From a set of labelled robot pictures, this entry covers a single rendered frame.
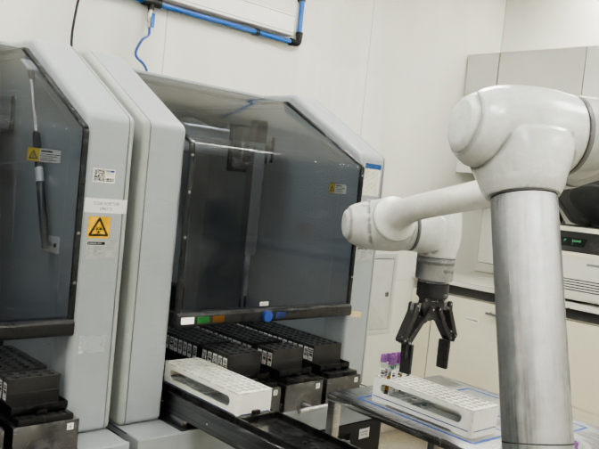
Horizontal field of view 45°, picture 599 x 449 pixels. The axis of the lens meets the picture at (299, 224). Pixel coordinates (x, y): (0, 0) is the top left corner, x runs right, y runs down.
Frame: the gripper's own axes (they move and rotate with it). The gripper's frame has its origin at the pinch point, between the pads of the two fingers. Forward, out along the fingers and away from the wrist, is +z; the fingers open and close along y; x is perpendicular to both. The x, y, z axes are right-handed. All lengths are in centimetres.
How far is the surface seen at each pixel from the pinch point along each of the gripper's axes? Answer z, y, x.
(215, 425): 14, -45, 20
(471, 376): 53, 188, 115
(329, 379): 12.3, 1.3, 32.7
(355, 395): 10.9, -6.7, 15.0
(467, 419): 6.8, -5.2, -17.2
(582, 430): 10.9, 26.5, -27.3
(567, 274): -9, 190, 69
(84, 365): 4, -67, 39
